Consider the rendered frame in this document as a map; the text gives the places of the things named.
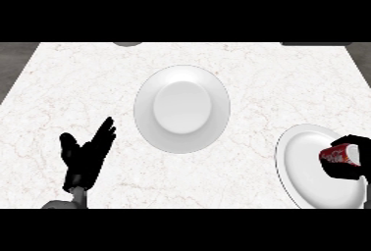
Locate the white oval plate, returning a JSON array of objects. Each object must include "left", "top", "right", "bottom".
[
  {"left": 133, "top": 64, "right": 232, "bottom": 155},
  {"left": 273, "top": 123, "right": 367, "bottom": 210}
]

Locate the grey round object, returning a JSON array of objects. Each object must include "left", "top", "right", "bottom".
[{"left": 111, "top": 41, "right": 143, "bottom": 48}]

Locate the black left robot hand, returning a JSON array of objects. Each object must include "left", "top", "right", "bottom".
[{"left": 58, "top": 116, "right": 118, "bottom": 193}]

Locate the red can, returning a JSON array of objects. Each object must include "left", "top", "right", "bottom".
[{"left": 319, "top": 143, "right": 362, "bottom": 168}]

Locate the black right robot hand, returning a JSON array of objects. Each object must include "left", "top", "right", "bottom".
[{"left": 319, "top": 134, "right": 371, "bottom": 180}]

